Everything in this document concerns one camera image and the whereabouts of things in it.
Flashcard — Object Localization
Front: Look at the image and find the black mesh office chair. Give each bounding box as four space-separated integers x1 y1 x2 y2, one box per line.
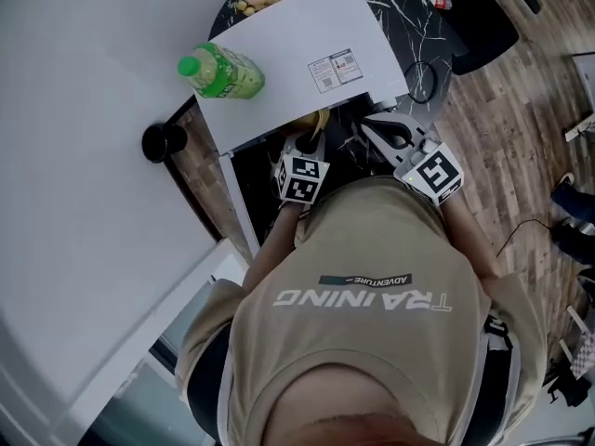
448 0 544 77

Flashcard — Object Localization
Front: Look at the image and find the black floor cable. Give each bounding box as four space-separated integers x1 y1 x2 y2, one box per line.
496 217 555 259

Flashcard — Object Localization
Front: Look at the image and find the white power strip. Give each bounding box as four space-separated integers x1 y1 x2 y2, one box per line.
564 116 595 144

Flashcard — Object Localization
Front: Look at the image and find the black shoulder strap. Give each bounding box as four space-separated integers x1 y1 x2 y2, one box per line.
473 312 516 446
187 322 233 446

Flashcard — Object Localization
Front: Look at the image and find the white microwave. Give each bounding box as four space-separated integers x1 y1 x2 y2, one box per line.
194 0 411 256

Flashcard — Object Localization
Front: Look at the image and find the beige printed t-shirt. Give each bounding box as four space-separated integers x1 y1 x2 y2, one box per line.
174 174 549 446

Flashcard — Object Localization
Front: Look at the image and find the black framed window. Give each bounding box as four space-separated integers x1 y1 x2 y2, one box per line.
92 274 233 446

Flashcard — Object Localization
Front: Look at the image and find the yellow bowl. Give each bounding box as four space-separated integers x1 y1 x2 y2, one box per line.
283 107 332 142

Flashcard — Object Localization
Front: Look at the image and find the black round bin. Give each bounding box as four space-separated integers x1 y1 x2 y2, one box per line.
141 122 190 164

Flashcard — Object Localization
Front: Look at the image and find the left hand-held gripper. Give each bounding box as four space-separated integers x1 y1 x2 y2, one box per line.
276 129 331 208

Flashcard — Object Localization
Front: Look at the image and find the person's right forearm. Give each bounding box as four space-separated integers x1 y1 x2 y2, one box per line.
439 196 504 282

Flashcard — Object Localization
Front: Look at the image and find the black marble round table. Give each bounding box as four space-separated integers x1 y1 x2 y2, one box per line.
206 0 461 190

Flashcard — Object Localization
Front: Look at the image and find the person's left forearm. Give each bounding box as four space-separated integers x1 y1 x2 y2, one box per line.
243 200 311 293

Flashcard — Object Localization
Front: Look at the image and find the white desk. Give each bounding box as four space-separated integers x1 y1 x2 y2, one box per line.
570 51 595 116

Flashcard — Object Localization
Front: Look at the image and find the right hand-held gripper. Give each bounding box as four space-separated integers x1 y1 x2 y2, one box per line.
353 112 466 206

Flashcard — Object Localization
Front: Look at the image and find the green drink bottle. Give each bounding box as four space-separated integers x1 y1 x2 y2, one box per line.
177 43 266 101

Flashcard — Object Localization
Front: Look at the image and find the black white checkered board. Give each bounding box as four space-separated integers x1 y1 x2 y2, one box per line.
570 330 595 381

